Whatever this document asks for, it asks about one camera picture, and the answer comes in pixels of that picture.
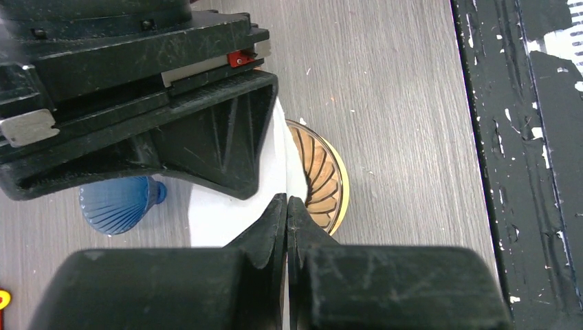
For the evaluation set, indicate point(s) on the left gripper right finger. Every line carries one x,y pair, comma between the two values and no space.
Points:
335,286

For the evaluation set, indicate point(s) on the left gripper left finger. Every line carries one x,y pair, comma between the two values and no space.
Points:
238,286

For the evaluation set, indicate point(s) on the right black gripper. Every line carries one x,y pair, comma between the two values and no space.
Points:
97,90

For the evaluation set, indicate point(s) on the white paper coffee filter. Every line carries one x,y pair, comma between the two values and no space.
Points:
215,219

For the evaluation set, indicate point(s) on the clear smoky glass dripper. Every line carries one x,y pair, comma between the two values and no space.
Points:
328,187

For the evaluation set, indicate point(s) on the colourful toy train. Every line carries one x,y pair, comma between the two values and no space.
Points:
5,299

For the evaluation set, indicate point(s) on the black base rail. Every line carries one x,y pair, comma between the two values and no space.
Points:
522,64

